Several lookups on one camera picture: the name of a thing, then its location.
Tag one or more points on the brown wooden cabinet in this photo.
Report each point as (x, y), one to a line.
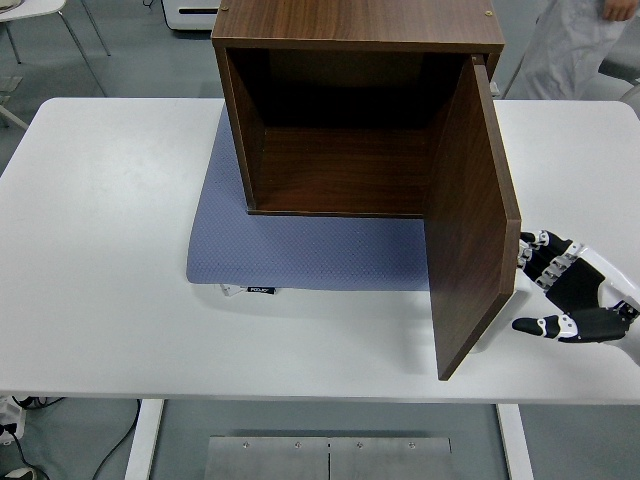
(350, 20)

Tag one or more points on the grey metal plate with screws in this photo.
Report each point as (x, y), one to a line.
(280, 460)

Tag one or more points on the black mat label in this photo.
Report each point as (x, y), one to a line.
(261, 289)

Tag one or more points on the blue textured mat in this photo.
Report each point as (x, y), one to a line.
(300, 250)

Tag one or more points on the white table leg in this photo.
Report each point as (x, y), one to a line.
(142, 440)
(516, 445)

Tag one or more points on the white power strip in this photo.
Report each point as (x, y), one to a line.
(9, 415)

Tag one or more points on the white mat tag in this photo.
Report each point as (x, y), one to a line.
(231, 290)

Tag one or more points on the brown wooden cabinet door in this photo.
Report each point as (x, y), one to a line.
(470, 240)

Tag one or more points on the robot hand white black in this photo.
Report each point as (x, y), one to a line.
(575, 285)

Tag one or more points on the person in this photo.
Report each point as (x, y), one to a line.
(565, 45)

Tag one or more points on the white appliance with dark slot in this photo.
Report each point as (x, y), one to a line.
(195, 20)

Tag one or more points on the grey floor plate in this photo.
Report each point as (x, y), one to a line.
(9, 83)

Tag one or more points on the white chair with metal legs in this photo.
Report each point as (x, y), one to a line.
(30, 7)

